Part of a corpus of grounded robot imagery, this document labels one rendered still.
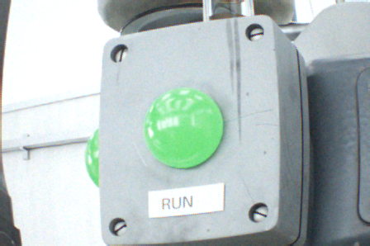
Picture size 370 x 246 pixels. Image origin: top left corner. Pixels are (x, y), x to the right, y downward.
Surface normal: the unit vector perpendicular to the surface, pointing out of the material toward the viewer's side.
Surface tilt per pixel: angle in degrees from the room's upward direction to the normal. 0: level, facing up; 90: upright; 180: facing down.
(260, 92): 90
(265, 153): 90
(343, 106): 90
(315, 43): 90
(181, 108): 81
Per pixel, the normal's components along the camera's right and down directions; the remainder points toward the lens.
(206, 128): 0.47, -0.04
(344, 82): -0.38, -0.31
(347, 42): -0.61, -0.27
